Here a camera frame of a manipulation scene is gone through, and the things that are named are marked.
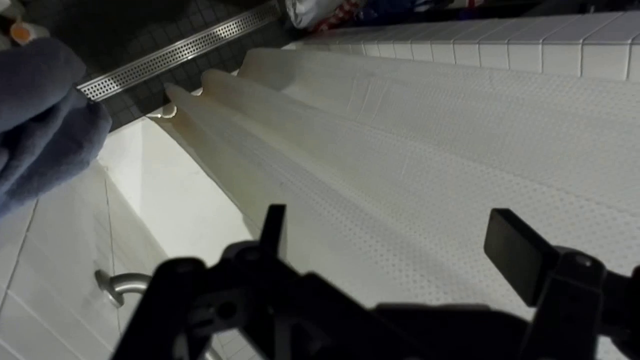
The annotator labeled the white red bag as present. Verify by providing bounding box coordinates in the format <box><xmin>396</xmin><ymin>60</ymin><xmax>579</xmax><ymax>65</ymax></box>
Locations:
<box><xmin>285</xmin><ymin>0</ymin><xmax>375</xmax><ymax>32</ymax></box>

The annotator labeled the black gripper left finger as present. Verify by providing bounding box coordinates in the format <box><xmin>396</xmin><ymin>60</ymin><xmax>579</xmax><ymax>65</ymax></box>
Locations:
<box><xmin>109</xmin><ymin>202</ymin><xmax>375</xmax><ymax>360</ymax></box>

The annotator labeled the metal towel hook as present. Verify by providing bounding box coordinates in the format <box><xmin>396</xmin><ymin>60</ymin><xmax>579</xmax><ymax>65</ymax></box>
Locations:
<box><xmin>92</xmin><ymin>268</ymin><xmax>156</xmax><ymax>308</ymax></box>

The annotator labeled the white shower curtain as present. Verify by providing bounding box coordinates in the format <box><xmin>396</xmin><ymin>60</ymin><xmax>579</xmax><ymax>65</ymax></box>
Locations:
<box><xmin>156</xmin><ymin>45</ymin><xmax>640</xmax><ymax>360</ymax></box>

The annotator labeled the blue hanging towel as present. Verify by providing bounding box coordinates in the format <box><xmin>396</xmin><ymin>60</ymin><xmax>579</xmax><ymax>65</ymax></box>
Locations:
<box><xmin>0</xmin><ymin>35</ymin><xmax>114</xmax><ymax>218</ymax></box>

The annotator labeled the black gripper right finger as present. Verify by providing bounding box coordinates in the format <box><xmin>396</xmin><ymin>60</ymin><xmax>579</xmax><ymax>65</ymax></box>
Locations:
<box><xmin>481</xmin><ymin>206</ymin><xmax>640</xmax><ymax>360</ymax></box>

